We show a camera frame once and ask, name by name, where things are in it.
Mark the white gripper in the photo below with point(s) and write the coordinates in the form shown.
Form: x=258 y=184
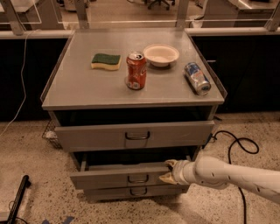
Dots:
x=178 y=171

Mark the grey drawer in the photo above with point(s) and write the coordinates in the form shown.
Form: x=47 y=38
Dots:
x=109 y=176
x=134 y=192
x=133 y=136

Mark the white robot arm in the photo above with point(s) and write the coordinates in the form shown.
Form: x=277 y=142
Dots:
x=212 y=172

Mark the grey top drawer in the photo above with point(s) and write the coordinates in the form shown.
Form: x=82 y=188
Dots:
x=133 y=136

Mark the grey bottom drawer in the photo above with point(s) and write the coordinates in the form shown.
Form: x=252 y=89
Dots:
x=134 y=192

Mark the grey drawer cabinet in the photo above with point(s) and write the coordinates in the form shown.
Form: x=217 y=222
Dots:
x=78 y=95

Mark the blue silver can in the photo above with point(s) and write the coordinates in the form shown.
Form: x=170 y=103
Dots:
x=197 y=79

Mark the red soda can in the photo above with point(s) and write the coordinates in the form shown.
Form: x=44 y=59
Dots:
x=136 y=63

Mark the blue floor tape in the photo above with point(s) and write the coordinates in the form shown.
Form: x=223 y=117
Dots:
x=61 y=220

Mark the white bowl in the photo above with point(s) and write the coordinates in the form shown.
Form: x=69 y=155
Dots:
x=160 y=55

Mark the green yellow sponge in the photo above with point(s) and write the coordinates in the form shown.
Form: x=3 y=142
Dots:
x=106 y=61

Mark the black bar on floor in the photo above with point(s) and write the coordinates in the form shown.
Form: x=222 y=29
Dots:
x=24 y=184

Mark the wire basket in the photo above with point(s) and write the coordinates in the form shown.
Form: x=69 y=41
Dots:
x=50 y=136

